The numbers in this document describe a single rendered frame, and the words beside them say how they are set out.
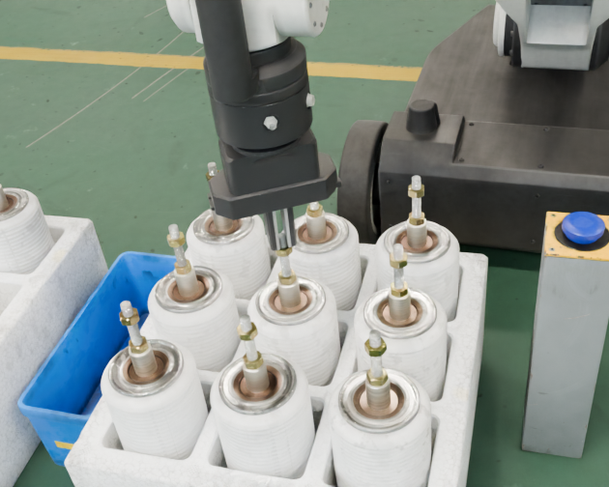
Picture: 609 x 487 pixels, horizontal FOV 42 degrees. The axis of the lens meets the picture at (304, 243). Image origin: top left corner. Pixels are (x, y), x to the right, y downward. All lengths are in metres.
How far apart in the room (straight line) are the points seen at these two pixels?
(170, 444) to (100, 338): 0.35
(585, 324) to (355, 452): 0.28
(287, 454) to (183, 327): 0.18
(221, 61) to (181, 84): 1.27
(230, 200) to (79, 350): 0.45
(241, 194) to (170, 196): 0.78
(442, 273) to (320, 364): 0.17
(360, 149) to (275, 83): 0.55
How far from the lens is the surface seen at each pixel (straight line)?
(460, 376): 0.87
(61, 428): 1.03
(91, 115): 1.84
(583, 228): 0.82
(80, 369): 1.13
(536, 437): 1.02
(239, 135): 0.69
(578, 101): 1.37
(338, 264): 0.92
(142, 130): 1.73
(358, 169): 1.19
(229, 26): 0.61
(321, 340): 0.85
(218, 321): 0.88
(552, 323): 0.87
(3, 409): 1.06
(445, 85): 1.41
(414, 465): 0.77
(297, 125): 0.69
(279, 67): 0.66
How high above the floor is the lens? 0.83
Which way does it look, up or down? 38 degrees down
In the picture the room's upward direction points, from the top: 7 degrees counter-clockwise
